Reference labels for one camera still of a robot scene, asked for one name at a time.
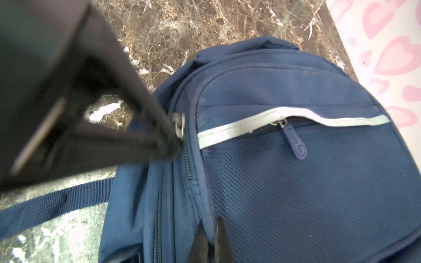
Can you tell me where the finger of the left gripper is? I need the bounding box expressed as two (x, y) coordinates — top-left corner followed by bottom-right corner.
(1, 1), (182, 190)

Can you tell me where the navy blue student backpack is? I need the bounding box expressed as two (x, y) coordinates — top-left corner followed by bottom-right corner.
(1, 37), (421, 263)

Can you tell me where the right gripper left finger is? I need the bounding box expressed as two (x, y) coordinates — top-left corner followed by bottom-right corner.
(187, 221), (209, 263)

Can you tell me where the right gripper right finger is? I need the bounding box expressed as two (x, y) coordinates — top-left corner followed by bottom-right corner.
(214, 217), (236, 263)

